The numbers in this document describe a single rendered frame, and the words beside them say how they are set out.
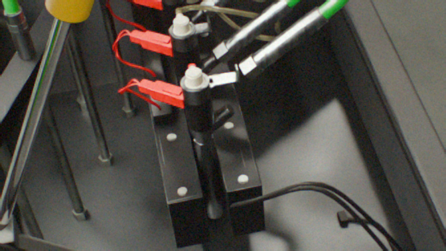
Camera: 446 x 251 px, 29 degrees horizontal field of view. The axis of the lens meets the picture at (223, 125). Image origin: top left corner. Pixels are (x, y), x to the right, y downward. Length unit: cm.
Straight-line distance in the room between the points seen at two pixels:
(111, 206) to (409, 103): 39
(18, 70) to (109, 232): 27
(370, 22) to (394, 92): 13
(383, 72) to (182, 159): 28
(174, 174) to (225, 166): 5
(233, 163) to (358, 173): 23
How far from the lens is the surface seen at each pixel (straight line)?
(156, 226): 108
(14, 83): 89
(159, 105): 97
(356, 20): 114
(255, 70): 85
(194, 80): 84
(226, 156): 94
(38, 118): 42
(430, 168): 97
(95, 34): 121
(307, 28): 83
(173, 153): 95
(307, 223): 106
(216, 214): 100
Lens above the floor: 168
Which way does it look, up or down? 47 degrees down
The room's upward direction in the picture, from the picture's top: 7 degrees counter-clockwise
